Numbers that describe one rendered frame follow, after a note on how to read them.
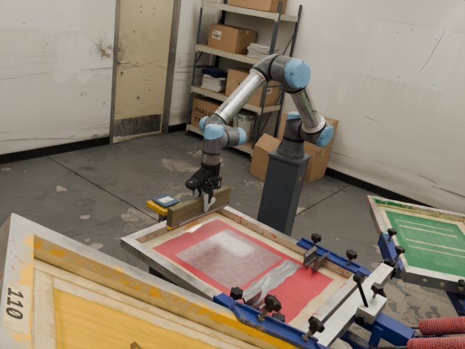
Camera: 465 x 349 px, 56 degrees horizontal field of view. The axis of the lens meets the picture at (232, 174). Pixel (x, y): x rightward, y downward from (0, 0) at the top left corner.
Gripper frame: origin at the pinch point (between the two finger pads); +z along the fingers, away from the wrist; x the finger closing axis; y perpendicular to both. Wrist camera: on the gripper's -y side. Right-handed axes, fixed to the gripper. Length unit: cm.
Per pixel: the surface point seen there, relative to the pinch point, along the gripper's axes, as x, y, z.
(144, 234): 10.6, -20.2, 10.2
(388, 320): -82, 0, 5
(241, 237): -12.8, 15.3, 13.9
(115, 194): 202, 121, 110
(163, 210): 25.8, 5.5, 14.2
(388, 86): 54, 380, -16
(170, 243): 3.1, -12.4, 13.8
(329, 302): -63, 0, 10
